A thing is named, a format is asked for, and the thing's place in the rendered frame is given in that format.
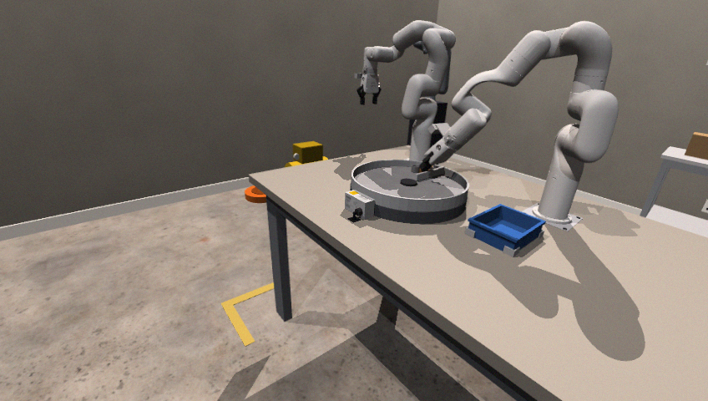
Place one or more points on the blue open-top crate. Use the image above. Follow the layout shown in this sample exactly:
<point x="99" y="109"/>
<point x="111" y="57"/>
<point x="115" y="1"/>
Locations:
<point x="513" y="227"/>

